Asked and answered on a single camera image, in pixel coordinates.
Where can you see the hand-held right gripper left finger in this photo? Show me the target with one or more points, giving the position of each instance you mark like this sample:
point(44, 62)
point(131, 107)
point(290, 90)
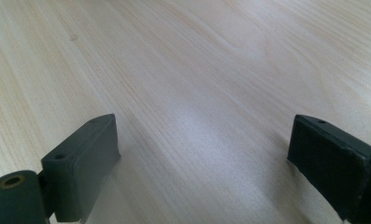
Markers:
point(80, 168)

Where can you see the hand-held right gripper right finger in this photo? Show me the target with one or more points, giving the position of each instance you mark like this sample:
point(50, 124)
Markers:
point(332, 161)

